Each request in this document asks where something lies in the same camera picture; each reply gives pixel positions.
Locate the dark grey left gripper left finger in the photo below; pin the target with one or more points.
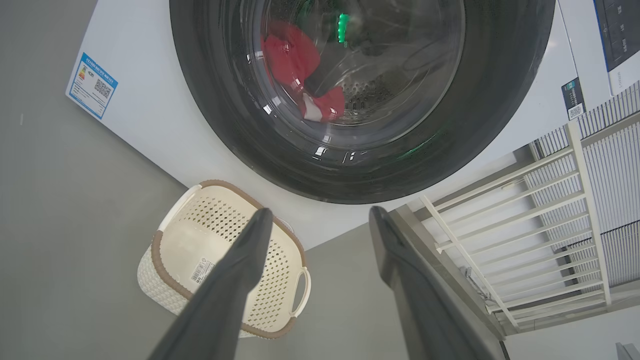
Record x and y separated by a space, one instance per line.
225 300

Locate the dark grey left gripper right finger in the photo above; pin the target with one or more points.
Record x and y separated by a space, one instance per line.
420 310

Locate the dark washing machine door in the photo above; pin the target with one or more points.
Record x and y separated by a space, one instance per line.
210 100

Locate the red and white garment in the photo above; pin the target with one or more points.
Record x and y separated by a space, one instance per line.
290 55

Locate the cream perforated laundry basket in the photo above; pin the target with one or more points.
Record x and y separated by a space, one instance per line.
185 240

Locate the white washing machine body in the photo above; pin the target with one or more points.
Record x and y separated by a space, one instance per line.
150 100

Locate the stainless steel washing machine drum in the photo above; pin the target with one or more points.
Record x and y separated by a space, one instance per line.
370 95

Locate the dark grey control panel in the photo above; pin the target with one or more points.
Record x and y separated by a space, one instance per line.
620 30

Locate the white barcode label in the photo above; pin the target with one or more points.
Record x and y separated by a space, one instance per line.
202 270

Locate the cream metal railing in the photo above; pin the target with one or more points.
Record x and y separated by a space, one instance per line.
579 165

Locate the blue energy label sticker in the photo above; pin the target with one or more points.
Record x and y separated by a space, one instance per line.
92 85

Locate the dark blue QR label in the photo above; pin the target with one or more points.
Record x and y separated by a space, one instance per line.
573 97

